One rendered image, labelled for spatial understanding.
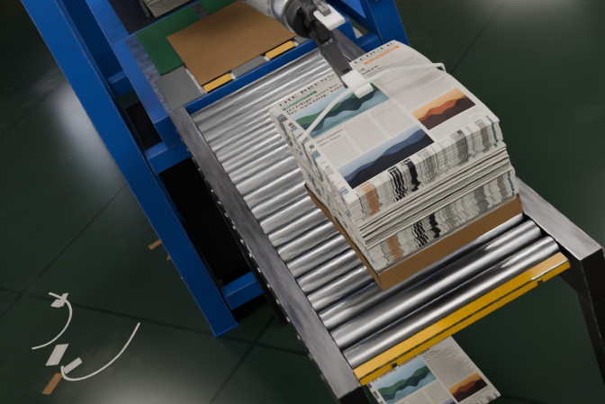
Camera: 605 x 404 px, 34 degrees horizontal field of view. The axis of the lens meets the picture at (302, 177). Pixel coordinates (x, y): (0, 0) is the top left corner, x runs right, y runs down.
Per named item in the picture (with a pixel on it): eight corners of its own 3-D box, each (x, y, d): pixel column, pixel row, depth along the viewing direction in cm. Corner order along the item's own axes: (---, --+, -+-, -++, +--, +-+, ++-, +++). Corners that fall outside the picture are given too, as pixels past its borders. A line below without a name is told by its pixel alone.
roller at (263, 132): (377, 90, 265) (371, 74, 262) (221, 174, 260) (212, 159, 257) (370, 83, 269) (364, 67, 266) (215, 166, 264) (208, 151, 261)
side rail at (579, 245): (617, 292, 187) (604, 246, 180) (592, 307, 186) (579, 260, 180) (348, 59, 300) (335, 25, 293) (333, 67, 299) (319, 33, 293)
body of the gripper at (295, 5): (313, -17, 182) (333, 1, 175) (329, 21, 187) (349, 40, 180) (278, 4, 181) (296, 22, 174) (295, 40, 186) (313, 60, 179)
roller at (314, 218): (455, 161, 228) (455, 149, 224) (275, 260, 223) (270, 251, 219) (443, 145, 231) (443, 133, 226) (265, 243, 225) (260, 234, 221)
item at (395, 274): (524, 212, 176) (520, 195, 173) (383, 291, 172) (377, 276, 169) (476, 165, 188) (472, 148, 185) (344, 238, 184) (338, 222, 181)
